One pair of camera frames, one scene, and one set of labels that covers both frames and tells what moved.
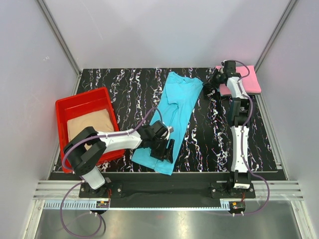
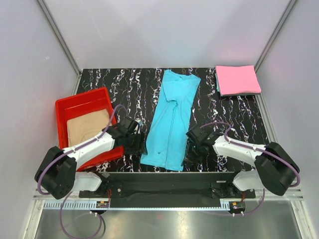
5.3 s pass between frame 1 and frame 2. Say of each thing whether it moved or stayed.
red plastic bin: stayed
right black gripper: moved
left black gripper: moved
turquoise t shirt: moved
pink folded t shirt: stayed
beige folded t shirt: stayed
